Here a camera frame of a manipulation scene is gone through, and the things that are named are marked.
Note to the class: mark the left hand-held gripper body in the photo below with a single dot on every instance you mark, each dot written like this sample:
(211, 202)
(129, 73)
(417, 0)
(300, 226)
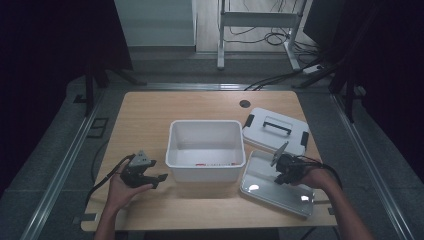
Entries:
(136, 170)

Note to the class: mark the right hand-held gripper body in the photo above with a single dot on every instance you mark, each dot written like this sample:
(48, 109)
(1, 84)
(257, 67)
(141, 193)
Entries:
(290, 165)

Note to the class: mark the white plastic storage box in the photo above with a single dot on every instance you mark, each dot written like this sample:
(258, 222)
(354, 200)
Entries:
(205, 146)

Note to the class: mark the red and white medicine box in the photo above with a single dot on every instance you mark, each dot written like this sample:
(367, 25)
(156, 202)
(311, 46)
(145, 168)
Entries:
(216, 164)

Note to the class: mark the person's right hand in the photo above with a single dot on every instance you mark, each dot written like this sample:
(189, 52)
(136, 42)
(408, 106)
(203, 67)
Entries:
(313, 178)

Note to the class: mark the person's left hand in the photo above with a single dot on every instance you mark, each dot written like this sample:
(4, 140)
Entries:
(121, 195)

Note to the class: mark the white lid with black latches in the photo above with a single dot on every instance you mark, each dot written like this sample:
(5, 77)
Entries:
(270, 136)

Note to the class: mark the black floor hatch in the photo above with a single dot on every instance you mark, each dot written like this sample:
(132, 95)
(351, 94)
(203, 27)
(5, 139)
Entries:
(98, 127)

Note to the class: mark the dark round table grommet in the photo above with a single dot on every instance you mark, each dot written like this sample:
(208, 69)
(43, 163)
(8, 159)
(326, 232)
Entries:
(245, 103)

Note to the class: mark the black metal stand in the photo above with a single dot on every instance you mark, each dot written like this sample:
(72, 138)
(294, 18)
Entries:
(89, 86)
(348, 96)

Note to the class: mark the white power strip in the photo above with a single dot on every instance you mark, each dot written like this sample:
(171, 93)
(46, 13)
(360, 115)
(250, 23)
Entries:
(312, 69)

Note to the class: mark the dark curtain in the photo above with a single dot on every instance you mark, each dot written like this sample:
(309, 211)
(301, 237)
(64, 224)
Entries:
(396, 83)
(43, 66)

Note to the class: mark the white cabinet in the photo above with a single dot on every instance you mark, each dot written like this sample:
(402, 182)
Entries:
(156, 23)

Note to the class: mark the dark monitor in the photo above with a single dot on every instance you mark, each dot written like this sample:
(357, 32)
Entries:
(333, 23)

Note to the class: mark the white metal stand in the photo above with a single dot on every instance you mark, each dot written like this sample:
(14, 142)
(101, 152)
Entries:
(260, 19)

